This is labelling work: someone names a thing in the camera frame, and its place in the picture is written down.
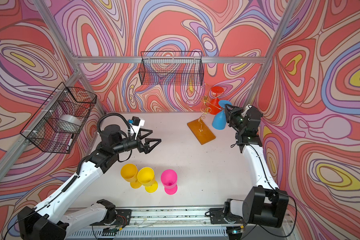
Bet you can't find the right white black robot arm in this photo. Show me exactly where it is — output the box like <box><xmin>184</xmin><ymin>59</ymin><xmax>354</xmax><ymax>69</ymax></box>
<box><xmin>223</xmin><ymin>104</ymin><xmax>295</xmax><ymax>233</ymax></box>

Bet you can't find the orange wooden rack base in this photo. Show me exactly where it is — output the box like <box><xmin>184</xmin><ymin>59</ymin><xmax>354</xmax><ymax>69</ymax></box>
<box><xmin>187</xmin><ymin>119</ymin><xmax>216</xmax><ymax>145</ymax></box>

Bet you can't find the blue wine glass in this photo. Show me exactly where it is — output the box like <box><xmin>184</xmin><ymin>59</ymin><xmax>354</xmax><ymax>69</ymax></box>
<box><xmin>212</xmin><ymin>100</ymin><xmax>232</xmax><ymax>130</ymax></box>

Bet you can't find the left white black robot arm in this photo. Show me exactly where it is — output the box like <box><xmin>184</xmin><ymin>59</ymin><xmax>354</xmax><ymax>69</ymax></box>
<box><xmin>15</xmin><ymin>113</ymin><xmax>162</xmax><ymax>240</ymax></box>

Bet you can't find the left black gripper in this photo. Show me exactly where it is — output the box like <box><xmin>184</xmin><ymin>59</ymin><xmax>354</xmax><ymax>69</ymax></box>
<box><xmin>111</xmin><ymin>128</ymin><xmax>160</xmax><ymax>156</ymax></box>

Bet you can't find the black wire basket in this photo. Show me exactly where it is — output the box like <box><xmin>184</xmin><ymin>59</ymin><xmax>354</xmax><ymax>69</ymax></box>
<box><xmin>139</xmin><ymin>50</ymin><xmax>204</xmax><ymax>86</ymax></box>
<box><xmin>20</xmin><ymin>83</ymin><xmax>97</xmax><ymax>154</ymax></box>

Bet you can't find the black wire basket left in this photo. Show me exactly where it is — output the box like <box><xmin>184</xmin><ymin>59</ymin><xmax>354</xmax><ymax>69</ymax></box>
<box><xmin>20</xmin><ymin>83</ymin><xmax>97</xmax><ymax>154</ymax></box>

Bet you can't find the silver tape roll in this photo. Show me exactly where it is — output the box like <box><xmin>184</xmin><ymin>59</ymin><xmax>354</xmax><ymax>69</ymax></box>
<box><xmin>57</xmin><ymin>115</ymin><xmax>82</xmax><ymax>134</ymax></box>

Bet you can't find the magenta wine glass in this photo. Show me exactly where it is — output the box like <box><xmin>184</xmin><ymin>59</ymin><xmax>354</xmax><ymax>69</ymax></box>
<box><xmin>161</xmin><ymin>169</ymin><xmax>178</xmax><ymax>195</ymax></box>

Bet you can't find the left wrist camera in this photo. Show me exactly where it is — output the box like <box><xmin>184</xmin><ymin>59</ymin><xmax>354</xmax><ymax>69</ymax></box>
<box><xmin>128</xmin><ymin>116</ymin><xmax>145</xmax><ymax>139</ymax></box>

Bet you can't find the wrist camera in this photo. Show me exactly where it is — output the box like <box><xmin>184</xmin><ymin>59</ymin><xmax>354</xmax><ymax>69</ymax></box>
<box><xmin>128</xmin><ymin>116</ymin><xmax>145</xmax><ymax>139</ymax></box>
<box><xmin>242</xmin><ymin>105</ymin><xmax>252</xmax><ymax>118</ymax></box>

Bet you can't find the gold wire glass rack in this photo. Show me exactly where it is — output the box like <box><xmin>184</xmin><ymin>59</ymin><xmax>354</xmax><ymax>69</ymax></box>
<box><xmin>192</xmin><ymin>83</ymin><xmax>211</xmax><ymax>133</ymax></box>

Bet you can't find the aluminium frame rail base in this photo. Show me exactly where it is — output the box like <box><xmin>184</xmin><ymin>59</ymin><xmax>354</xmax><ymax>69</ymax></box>
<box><xmin>65</xmin><ymin>206</ymin><xmax>301</xmax><ymax>240</ymax></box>

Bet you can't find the black wire basket back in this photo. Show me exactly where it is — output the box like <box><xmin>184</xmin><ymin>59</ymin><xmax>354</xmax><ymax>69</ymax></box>
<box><xmin>139</xmin><ymin>50</ymin><xmax>204</xmax><ymax>86</ymax></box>

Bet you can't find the yellow wine glass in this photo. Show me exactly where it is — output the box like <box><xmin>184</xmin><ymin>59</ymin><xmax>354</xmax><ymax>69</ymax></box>
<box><xmin>137</xmin><ymin>167</ymin><xmax>158</xmax><ymax>193</ymax></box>
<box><xmin>121</xmin><ymin>164</ymin><xmax>142</xmax><ymax>189</ymax></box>

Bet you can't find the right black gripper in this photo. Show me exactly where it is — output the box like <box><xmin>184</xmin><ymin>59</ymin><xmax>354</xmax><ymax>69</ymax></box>
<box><xmin>225</xmin><ymin>102</ymin><xmax>247</xmax><ymax>133</ymax></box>

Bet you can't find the black marker pen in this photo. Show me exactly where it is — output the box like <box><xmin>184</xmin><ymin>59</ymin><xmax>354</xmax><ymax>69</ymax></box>
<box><xmin>66</xmin><ymin>138</ymin><xmax>73</xmax><ymax>152</ymax></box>

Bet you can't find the red wine glass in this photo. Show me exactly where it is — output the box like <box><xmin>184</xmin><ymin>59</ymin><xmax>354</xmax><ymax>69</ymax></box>
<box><xmin>207</xmin><ymin>86</ymin><xmax>224</xmax><ymax>115</ymax></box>

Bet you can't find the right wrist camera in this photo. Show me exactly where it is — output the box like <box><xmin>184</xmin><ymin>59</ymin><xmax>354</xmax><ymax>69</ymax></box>
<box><xmin>242</xmin><ymin>105</ymin><xmax>252</xmax><ymax>118</ymax></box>

